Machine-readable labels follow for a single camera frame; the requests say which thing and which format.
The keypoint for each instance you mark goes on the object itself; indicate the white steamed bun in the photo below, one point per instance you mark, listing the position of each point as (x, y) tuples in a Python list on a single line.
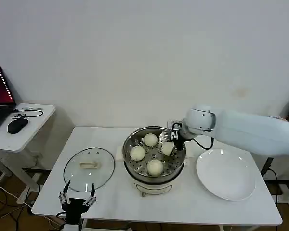
[(167, 148), (150, 139), (137, 153), (155, 168)]

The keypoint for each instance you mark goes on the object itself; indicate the black computer mouse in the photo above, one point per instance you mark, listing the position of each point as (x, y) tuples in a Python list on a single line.
[(17, 125)]

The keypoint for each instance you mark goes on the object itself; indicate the round glass pot lid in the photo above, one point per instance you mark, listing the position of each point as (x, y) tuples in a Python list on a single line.
[(74, 173)]

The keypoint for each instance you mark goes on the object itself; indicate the white round plate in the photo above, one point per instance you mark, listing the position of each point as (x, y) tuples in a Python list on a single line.
[(226, 175)]

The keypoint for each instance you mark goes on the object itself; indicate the small black usb hub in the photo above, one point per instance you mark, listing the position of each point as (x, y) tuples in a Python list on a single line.
[(17, 116)]

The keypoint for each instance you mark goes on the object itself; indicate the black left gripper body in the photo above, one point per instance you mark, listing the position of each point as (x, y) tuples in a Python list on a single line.
[(73, 209)]

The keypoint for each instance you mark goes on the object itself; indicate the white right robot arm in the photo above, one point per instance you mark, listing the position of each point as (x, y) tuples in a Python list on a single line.
[(243, 131)]

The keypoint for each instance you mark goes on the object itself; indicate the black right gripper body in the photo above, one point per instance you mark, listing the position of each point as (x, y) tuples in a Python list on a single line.
[(179, 142)]

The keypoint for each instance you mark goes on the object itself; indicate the steel steamer basket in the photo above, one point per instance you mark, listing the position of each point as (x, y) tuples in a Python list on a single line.
[(139, 168)]

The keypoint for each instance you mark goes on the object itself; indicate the white electric cooker base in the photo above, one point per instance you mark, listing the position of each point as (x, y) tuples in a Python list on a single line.
[(154, 186)]

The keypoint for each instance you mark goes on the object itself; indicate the black laptop with red screen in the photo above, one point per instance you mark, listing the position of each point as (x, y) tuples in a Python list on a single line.
[(0, 89)]

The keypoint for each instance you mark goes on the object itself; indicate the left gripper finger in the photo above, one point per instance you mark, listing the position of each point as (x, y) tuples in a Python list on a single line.
[(63, 197), (91, 200)]

